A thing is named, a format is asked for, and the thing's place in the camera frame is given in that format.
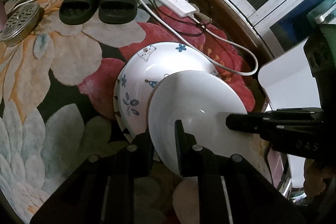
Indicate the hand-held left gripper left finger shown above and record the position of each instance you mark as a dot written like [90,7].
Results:
[143,150]

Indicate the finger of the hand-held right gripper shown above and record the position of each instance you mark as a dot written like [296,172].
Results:
[241,121]

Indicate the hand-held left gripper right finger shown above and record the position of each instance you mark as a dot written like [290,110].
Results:
[181,150]

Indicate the leaf pattern white plate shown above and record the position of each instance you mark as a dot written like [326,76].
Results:
[125,132]

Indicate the white bowl with brown outside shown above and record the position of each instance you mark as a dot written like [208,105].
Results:
[197,98]

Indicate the bear print white plate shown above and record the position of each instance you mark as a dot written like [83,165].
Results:
[147,74]

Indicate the person's right hand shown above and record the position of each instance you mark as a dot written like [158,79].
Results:
[313,176]

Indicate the white board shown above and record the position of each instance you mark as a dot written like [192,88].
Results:
[288,77]

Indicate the green container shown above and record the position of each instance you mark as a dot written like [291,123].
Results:
[328,6]

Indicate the black slipper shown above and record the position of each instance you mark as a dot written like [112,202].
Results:
[78,6]
[118,3]

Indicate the round perforated metal tin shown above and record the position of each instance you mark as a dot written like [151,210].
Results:
[18,19]

